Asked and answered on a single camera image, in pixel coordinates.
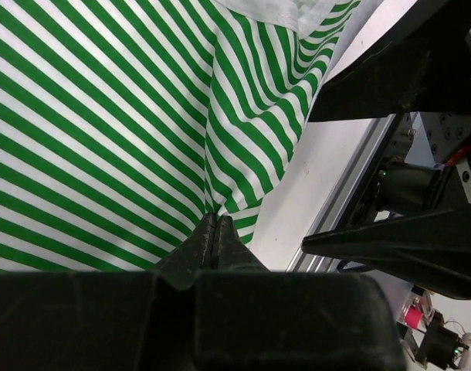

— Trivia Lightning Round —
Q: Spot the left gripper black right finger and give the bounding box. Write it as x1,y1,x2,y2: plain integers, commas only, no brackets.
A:
193,216,407,370

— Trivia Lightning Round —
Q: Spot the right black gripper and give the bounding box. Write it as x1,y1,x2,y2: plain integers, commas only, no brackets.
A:
301,1,471,300

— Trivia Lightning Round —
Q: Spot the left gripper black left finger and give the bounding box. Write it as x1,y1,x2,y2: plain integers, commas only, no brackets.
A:
0,214,215,371

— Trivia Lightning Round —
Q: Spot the green white striped tank top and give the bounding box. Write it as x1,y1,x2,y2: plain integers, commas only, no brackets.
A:
0,1,378,272

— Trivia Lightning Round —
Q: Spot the aluminium frame rail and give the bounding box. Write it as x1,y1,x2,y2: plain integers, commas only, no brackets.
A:
286,114,402,273

